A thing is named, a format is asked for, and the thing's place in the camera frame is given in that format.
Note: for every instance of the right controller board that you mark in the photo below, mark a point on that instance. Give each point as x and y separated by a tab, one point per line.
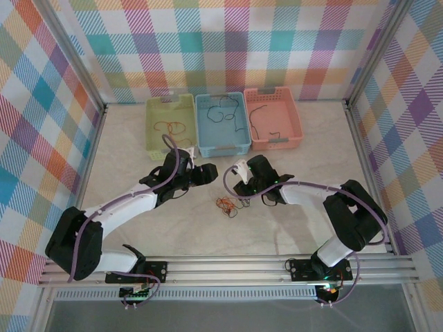
330	292

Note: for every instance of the pink plastic basket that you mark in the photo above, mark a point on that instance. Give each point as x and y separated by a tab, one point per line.
277	117

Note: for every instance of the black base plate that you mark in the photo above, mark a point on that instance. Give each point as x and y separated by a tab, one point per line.
301	269
155	269

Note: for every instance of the aluminium upright frame post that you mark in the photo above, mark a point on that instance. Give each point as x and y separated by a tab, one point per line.
80	58
376	52

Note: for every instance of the green plastic basket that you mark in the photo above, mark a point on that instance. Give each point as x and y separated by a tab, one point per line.
166	110

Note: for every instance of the controller board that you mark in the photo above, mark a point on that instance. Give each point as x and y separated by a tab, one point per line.
138	294
330	292

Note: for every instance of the blue plastic basket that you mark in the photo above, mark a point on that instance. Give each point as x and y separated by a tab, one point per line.
207	141

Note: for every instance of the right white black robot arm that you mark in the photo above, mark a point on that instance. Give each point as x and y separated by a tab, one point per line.
301	193

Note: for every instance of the grey metal panel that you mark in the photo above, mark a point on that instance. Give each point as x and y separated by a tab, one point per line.
225	316

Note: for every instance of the aluminium mounting rail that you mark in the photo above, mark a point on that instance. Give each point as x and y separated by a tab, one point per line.
225	268

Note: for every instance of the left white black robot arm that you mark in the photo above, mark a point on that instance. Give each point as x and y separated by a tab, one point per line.
131	204

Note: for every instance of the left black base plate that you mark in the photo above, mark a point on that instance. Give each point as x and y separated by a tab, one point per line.
155	269

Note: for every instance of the aluminium table edge rail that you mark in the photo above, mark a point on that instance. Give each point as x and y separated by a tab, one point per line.
88	166
363	155

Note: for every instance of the left controller board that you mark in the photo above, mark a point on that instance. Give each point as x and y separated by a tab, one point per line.
138	294

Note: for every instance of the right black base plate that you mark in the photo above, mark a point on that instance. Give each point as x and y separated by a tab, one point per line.
301	269

